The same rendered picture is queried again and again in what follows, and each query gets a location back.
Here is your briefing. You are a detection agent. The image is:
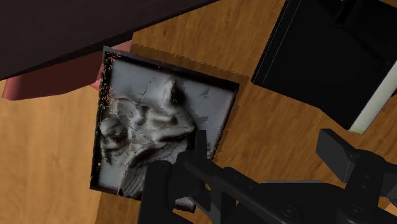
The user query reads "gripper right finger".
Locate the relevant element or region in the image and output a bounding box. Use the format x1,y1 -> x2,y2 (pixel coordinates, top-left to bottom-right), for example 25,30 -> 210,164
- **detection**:
316,128 -> 397,224

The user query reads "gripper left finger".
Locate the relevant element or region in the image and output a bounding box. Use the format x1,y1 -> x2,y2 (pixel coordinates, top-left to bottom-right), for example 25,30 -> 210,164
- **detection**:
137,129 -> 299,224

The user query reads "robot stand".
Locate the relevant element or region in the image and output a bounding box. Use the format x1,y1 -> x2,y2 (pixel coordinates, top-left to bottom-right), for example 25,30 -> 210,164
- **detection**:
251,0 -> 397,136

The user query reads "pink flat object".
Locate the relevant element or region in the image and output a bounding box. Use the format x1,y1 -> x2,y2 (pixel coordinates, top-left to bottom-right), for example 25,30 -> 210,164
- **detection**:
1,39 -> 134,101

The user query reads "dark brown furniture panel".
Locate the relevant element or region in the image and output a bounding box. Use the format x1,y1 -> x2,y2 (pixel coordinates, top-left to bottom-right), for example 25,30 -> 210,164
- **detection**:
0,0 -> 220,81

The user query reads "grey relief picture, black frame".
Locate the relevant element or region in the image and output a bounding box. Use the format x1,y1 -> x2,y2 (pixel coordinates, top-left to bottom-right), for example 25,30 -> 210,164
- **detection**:
89,45 -> 240,215

